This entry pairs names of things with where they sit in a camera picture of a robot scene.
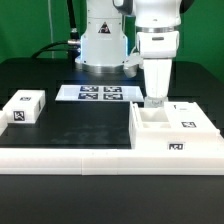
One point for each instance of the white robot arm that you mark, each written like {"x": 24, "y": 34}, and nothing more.
{"x": 129, "y": 35}

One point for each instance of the white cabinet door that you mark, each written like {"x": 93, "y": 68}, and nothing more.
{"x": 188, "y": 117}

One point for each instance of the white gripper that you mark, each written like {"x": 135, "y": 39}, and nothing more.
{"x": 157, "y": 77}

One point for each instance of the white cabinet top block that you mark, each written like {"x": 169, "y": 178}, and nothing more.
{"x": 25, "y": 106}

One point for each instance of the white marker base plate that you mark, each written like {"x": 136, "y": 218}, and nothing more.
{"x": 99, "y": 93}

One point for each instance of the white cabinet body box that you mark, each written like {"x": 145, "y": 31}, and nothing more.
{"x": 150, "y": 130}

